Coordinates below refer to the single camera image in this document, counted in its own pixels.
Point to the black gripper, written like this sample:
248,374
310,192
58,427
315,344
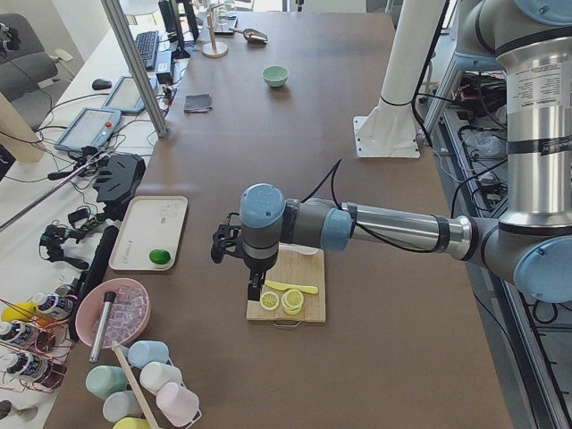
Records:
258,265

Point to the white ceramic spoon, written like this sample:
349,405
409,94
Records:
302,250

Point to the green ceramic bowl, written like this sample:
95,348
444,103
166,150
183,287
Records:
275,76

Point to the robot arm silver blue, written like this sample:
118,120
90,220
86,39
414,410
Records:
529,245

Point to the pink bowl with ice cubes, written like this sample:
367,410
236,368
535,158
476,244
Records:
130,312

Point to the yellow plastic knife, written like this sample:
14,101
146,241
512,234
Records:
281,286

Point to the lemon slice near edge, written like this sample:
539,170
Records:
269,301

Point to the stacked lemon slices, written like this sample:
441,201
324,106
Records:
292,301

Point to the wooden cutting board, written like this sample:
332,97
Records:
294,268

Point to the green lime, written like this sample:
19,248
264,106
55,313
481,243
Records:
159,256

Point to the cream serving tray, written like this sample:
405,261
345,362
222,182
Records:
150,222

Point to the white pastel cup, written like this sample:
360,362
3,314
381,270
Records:
155,375

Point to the metal muddler tool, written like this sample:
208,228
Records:
99,338

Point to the pink pastel cup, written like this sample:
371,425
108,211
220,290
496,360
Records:
179,405

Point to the black cylinder tube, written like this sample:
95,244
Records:
94,275

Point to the green pastel cup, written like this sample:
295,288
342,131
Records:
103,381

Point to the grey folded cloth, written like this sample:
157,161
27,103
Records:
200,103

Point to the pale blue pastel cup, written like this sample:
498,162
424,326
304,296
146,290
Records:
121,404

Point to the yellow pastel cup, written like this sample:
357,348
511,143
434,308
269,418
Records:
130,422

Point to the teach pendant tablet near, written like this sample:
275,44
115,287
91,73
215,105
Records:
93,127

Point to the teach pendant tablet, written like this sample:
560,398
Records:
93,127
125,97

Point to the teach pendant tablet far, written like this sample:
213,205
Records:
125,97

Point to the wooden stand with round base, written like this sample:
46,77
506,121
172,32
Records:
214,48

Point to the metal scoop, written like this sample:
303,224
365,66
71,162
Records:
252,36

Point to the black computer mouse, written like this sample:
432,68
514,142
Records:
101,84

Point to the black keyboard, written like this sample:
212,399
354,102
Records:
147,46

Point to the grey office chair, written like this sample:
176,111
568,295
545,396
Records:
23,69

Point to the aluminium frame post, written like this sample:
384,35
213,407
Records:
121,29

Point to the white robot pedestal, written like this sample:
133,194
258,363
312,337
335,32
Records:
389,131

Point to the copper wire bottle rack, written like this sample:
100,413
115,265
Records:
35,345

